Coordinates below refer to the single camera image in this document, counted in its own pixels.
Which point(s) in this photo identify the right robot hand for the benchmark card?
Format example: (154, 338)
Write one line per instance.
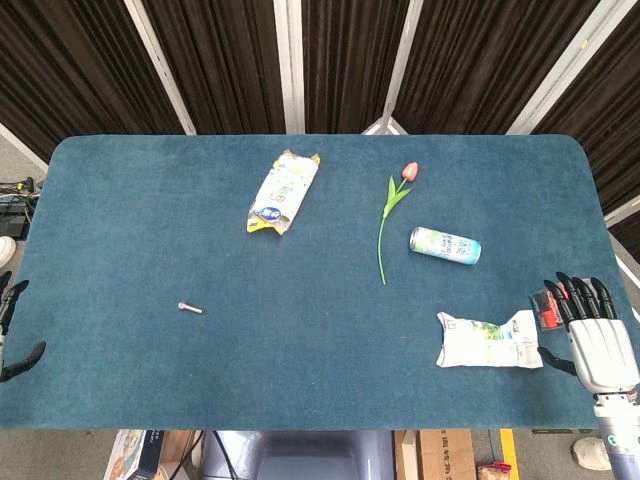
(602, 350)

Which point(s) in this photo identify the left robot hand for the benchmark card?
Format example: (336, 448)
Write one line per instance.
(21, 361)

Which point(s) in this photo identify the small metal bolt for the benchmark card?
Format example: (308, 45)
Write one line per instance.
(190, 307)

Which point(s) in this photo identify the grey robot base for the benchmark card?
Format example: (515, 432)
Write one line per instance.
(300, 456)

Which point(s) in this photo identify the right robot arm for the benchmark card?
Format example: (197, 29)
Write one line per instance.
(620, 435)

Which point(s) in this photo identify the red black small packet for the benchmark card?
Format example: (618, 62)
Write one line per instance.
(549, 312)

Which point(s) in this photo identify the white crumpled snack bag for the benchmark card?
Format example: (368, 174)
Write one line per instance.
(487, 345)

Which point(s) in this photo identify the yellow floor tape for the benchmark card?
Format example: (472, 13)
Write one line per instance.
(507, 447)

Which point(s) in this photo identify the black floor device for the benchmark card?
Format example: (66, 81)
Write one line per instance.
(15, 217)

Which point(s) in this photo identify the colourful printed box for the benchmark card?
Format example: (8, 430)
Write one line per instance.
(131, 455)

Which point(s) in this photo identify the white green drink can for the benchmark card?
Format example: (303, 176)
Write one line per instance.
(445, 246)

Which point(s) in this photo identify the brown cardboard box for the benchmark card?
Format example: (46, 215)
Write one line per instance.
(445, 455)

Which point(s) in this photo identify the dark brown curtain panel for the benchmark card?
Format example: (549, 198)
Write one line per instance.
(75, 65)
(475, 60)
(345, 60)
(620, 100)
(230, 60)

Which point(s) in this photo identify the artificial pink tulip flower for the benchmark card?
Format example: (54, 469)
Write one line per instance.
(387, 210)

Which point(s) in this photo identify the blue felt table cover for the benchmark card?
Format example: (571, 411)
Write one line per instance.
(300, 325)

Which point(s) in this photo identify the biscuit packet white yellow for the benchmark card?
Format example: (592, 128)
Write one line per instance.
(282, 195)

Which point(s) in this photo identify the white frame bar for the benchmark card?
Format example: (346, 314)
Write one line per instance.
(622, 209)
(22, 146)

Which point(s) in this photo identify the white frame post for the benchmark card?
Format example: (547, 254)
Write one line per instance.
(565, 70)
(160, 70)
(400, 60)
(291, 70)

